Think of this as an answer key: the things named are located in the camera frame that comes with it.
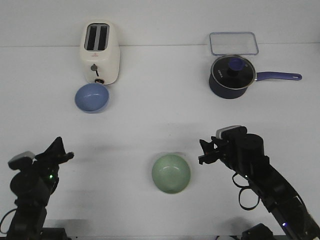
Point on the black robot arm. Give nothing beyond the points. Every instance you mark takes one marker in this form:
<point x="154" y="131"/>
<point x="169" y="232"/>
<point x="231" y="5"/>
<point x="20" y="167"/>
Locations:
<point x="245" y="156"/>
<point x="33" y="185"/>

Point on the clear plastic container blue rim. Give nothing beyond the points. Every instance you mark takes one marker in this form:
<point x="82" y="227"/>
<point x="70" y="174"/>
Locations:
<point x="233" y="43"/>

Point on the dark blue saucepan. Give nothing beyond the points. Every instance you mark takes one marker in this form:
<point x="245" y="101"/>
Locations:
<point x="260" y="76"/>

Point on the green bowl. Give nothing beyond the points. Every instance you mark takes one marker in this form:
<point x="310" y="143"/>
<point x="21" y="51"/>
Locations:
<point x="171" y="173"/>

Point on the blue bowl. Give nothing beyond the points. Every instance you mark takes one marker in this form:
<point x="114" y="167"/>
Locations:
<point x="92" y="98"/>

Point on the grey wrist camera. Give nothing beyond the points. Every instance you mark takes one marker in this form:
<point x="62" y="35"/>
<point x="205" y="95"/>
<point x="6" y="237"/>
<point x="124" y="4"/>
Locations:
<point x="21" y="161"/>
<point x="222" y="131"/>

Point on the glass pot lid blue knob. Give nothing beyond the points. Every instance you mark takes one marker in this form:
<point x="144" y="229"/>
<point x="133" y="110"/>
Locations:
<point x="233" y="72"/>

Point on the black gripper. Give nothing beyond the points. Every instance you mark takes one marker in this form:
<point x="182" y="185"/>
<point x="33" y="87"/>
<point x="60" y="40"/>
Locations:
<point x="47" y="163"/>
<point x="216" y="149"/>

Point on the cream two-slot toaster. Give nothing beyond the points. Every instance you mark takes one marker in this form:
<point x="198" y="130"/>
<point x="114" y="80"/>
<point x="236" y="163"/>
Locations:
<point x="100" y="52"/>

